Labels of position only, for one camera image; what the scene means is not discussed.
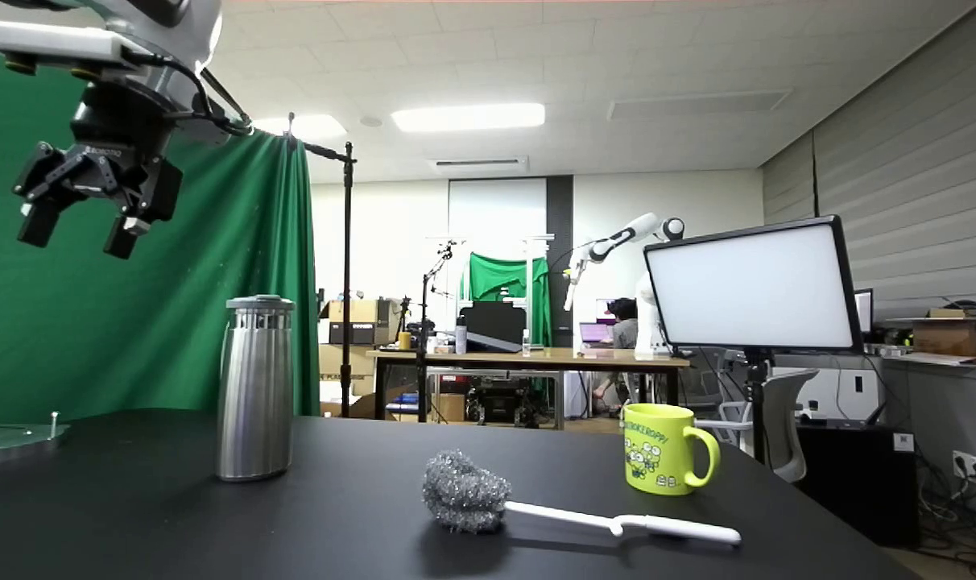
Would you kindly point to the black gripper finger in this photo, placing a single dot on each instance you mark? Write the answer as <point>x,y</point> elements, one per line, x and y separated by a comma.
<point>46,188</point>
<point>153,199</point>

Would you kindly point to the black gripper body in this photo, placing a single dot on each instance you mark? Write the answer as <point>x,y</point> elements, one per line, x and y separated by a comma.
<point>121,124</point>

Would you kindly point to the metallic flask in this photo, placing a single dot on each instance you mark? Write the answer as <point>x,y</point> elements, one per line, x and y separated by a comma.
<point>257,388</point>

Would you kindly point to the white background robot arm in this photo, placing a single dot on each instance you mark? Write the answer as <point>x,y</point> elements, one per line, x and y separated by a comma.
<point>604,246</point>

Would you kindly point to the silver grey Franka robot arm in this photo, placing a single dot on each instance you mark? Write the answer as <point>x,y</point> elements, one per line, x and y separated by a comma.
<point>132,27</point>

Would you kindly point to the green backdrop curtain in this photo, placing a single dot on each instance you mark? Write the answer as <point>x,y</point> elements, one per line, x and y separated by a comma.
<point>132,322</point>

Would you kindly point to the rectangular ceiling light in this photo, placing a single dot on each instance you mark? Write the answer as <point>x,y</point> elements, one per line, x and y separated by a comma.
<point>468,118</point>
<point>310,128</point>

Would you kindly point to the black backdrop stand pole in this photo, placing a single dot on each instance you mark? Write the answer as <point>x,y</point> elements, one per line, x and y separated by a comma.
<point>350,280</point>

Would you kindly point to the silver bolt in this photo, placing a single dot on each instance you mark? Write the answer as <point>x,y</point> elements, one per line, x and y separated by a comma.
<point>53,419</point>

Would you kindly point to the cardboard box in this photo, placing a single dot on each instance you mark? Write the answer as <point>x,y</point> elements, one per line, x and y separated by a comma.
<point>360,320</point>

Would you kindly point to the metal mounting plate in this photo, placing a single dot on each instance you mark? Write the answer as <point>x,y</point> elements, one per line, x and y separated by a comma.
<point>7,435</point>

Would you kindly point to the ceiling air vent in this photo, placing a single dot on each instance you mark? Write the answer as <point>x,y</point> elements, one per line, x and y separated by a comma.
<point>481,166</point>

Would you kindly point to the small green screen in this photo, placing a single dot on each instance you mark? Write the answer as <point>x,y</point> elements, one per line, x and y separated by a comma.
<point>498,280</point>

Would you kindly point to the small black monitor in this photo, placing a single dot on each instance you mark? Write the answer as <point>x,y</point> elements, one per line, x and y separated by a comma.
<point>495,327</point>

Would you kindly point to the wooden desk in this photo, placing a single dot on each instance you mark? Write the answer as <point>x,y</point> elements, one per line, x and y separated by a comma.
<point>529,362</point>

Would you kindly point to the laptop with pink screen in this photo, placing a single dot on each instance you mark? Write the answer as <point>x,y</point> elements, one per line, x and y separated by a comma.
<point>596,332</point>

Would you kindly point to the seated person dark hair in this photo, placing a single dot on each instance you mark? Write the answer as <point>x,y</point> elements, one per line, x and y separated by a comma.
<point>622,310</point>

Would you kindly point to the large computer monitor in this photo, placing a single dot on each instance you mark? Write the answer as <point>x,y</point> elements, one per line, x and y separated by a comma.
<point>750,287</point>

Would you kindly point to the white office chair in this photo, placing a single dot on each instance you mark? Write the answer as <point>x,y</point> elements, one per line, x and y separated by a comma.
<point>773,423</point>

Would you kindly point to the black computer tower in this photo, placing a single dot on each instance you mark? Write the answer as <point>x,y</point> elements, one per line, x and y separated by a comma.
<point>857,484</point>

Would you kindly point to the grey window blinds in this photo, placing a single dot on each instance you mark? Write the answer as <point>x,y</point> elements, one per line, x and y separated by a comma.
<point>917,183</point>

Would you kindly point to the white wall power outlet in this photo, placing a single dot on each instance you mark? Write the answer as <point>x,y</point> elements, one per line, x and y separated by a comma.
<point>971,469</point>

